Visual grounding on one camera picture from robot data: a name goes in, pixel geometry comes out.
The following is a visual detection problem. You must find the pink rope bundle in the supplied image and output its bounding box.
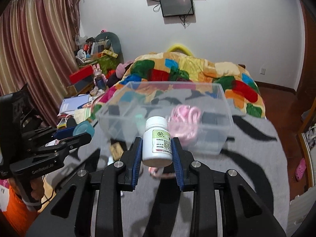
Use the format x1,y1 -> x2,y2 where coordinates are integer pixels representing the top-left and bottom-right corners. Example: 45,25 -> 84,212
167,104 -> 203,146

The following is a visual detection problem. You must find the teal tape roll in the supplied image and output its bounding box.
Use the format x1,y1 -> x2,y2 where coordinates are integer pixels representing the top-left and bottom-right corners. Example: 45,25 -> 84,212
73,120 -> 95,137

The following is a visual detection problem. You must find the blue white booklet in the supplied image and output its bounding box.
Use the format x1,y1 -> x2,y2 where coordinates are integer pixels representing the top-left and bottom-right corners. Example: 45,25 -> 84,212
58,94 -> 90,116

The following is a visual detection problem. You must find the pink knit hat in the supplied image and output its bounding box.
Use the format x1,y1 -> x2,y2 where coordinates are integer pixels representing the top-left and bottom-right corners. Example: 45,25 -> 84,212
116,60 -> 134,79

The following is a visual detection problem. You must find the red box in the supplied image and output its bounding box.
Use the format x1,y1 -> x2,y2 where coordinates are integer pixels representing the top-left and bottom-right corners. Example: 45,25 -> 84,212
69,65 -> 94,84

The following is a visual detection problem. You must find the small wall monitor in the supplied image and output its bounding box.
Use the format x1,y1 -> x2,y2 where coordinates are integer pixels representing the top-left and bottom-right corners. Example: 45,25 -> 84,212
160,0 -> 194,18

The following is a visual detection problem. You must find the person's hand on handle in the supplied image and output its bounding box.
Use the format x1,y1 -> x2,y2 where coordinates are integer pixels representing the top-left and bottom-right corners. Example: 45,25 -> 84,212
8,178 -> 44,201

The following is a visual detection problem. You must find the yellow pillow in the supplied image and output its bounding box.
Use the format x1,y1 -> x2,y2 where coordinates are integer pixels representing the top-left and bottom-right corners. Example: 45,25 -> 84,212
167,43 -> 193,57

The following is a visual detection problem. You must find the pink slipper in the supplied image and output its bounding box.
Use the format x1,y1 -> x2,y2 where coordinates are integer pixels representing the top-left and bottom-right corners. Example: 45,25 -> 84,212
295,158 -> 306,181

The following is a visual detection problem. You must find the pink white braided bracelet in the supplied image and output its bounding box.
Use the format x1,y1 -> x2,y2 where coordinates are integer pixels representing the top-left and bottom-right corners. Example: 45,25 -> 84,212
148,166 -> 177,179

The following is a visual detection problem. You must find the colorful patchwork quilt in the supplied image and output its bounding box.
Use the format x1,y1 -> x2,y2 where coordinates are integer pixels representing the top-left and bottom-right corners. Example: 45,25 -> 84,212
88,52 -> 266,122

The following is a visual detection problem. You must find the clear plastic storage box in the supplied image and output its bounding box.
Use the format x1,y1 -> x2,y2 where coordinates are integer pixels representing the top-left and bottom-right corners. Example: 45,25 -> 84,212
96,81 -> 233,155

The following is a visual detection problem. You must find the white pill bottle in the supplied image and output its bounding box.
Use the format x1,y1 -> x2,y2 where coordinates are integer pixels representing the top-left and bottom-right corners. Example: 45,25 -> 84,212
142,116 -> 172,167

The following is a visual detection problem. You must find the pink rabbit water bottle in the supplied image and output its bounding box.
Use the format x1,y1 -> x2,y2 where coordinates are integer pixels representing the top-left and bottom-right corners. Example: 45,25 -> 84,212
93,64 -> 107,91

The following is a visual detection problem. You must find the grey green neck pillow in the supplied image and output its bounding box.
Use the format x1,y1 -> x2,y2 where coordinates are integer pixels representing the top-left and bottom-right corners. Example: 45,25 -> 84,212
95,32 -> 122,54

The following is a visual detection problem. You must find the striped pink curtain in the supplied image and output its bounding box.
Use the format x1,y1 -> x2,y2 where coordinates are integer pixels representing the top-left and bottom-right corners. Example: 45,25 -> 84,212
1,0 -> 79,126

